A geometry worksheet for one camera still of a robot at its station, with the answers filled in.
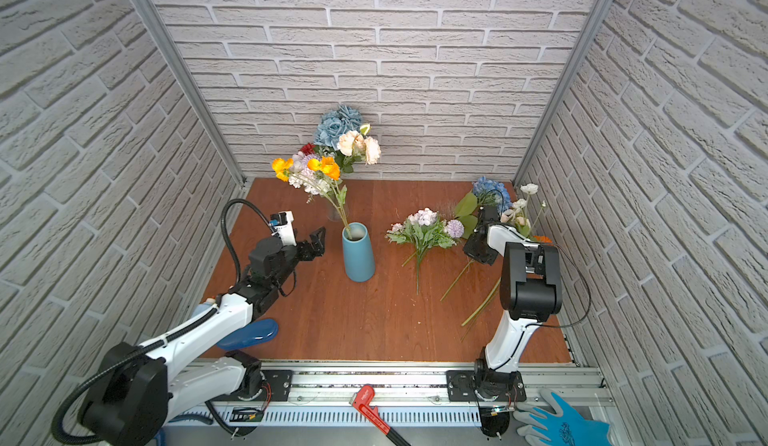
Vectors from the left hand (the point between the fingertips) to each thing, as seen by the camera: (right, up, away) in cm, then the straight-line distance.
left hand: (317, 225), depth 82 cm
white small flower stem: (+69, +11, +21) cm, 73 cm away
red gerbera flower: (-6, +23, +9) cm, 25 cm away
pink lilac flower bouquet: (-3, +13, -4) cm, 14 cm away
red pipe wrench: (+14, -42, -11) cm, 46 cm away
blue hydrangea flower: (+56, +11, +28) cm, 64 cm away
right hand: (+51, -11, +17) cm, 55 cm away
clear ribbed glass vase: (-1, +3, +24) cm, 24 cm away
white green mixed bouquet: (+30, -3, +11) cm, 32 cm away
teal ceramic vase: (+11, -9, +1) cm, 14 cm away
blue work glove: (+57, -47, -14) cm, 75 cm away
